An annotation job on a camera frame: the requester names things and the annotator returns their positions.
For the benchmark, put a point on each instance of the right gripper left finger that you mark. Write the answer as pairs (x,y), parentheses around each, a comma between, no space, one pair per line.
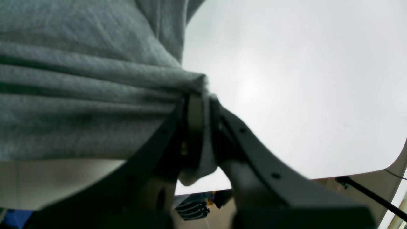
(139,194)

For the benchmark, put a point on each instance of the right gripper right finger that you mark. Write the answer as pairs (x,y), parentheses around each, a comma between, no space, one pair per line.
(268,194)

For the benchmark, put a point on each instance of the grey T-shirt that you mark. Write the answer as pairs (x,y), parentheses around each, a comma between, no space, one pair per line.
(94,78)

